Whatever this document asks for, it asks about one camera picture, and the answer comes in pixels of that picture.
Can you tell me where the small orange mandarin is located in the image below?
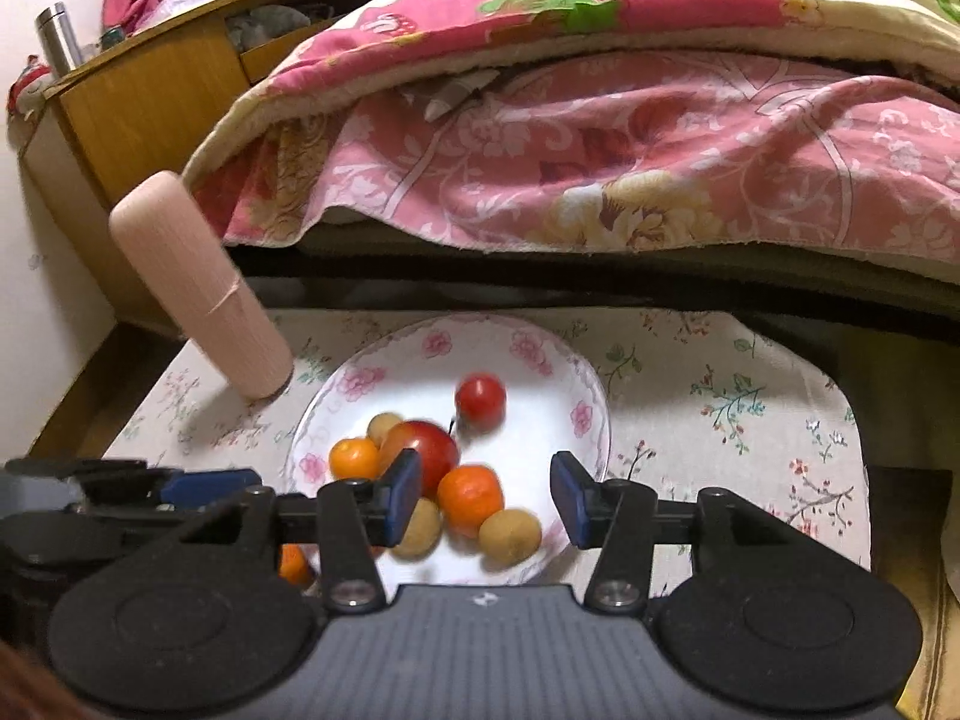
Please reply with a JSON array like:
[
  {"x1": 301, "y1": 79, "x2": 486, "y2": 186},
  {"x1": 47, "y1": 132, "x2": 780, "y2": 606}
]
[{"x1": 279, "y1": 544, "x2": 316, "y2": 587}]

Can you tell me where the pink floral quilt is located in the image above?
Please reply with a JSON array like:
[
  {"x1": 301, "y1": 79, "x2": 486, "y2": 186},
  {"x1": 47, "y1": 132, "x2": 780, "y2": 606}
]
[{"x1": 184, "y1": 0, "x2": 960, "y2": 190}]

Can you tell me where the wooden cabinet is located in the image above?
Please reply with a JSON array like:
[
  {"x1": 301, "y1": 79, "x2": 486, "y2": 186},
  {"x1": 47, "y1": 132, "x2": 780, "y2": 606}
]
[{"x1": 19, "y1": 0, "x2": 458, "y2": 338}]

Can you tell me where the steel thermos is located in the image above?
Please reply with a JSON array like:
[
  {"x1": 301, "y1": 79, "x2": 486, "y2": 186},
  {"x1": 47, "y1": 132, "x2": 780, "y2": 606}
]
[{"x1": 36, "y1": 4, "x2": 85, "y2": 78}]

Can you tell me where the medium orange mandarin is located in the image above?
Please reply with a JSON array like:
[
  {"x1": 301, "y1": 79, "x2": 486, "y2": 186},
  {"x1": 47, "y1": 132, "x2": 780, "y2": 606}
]
[{"x1": 328, "y1": 437, "x2": 381, "y2": 481}]

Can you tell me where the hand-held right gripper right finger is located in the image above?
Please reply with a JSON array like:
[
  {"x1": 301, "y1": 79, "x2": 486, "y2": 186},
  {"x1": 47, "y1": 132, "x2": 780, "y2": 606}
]
[{"x1": 550, "y1": 450, "x2": 797, "y2": 612}]

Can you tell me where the yellow striped cloth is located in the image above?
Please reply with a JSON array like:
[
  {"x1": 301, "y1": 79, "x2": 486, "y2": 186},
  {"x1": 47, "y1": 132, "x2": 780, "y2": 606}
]
[{"x1": 874, "y1": 465, "x2": 960, "y2": 713}]

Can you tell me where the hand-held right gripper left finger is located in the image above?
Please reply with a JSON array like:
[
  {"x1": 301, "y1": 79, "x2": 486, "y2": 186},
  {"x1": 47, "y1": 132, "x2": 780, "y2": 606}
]
[{"x1": 161, "y1": 448, "x2": 425, "y2": 612}]

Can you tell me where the small red tomato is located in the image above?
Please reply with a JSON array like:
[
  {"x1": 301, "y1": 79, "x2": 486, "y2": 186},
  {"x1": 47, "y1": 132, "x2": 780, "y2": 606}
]
[{"x1": 454, "y1": 373, "x2": 507, "y2": 428}]

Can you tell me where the large orange mandarin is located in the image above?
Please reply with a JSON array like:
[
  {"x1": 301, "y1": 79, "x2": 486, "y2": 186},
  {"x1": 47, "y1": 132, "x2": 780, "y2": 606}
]
[{"x1": 437, "y1": 465, "x2": 505, "y2": 539}]

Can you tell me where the white floral plate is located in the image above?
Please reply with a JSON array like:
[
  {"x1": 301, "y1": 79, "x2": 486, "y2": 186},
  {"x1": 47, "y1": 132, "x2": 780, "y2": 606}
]
[{"x1": 285, "y1": 313, "x2": 612, "y2": 590}]

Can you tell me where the dark bed frame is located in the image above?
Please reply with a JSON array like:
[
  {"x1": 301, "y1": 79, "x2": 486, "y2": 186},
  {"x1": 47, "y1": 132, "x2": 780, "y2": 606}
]
[{"x1": 229, "y1": 229, "x2": 960, "y2": 335}]

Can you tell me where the large red tomato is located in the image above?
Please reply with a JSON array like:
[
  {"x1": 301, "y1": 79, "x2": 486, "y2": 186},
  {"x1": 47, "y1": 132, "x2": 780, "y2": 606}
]
[{"x1": 377, "y1": 420, "x2": 460, "y2": 496}]

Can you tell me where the floral tablecloth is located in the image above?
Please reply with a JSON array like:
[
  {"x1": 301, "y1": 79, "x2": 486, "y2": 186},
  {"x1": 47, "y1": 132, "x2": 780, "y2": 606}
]
[{"x1": 101, "y1": 307, "x2": 875, "y2": 601}]

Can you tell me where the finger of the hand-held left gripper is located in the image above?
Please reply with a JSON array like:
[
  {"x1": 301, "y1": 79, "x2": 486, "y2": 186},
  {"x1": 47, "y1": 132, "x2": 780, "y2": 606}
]
[
  {"x1": 4, "y1": 457, "x2": 151, "y2": 482},
  {"x1": 79, "y1": 467, "x2": 263, "y2": 520}
]

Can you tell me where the grey cloth in cabinet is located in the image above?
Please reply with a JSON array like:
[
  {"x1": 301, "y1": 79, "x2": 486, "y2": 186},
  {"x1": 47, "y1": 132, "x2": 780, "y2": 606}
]
[{"x1": 225, "y1": 4, "x2": 331, "y2": 53}]

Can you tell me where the pink cylindrical roll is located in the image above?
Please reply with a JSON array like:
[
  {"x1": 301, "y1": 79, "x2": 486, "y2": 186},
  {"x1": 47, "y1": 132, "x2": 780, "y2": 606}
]
[{"x1": 109, "y1": 171, "x2": 295, "y2": 400}]

